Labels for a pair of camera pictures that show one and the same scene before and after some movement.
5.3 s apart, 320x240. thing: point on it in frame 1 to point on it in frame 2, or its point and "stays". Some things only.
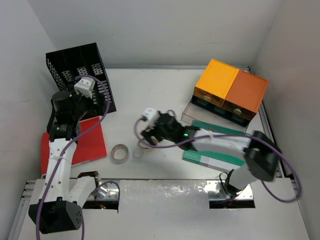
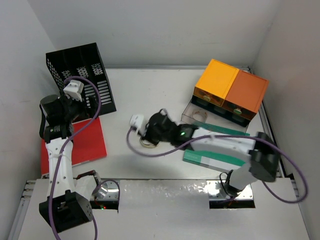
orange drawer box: [245, 94] stays
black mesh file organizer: [68, 64] stays
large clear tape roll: [116, 161] to [200, 115]
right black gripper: [150, 132] stays
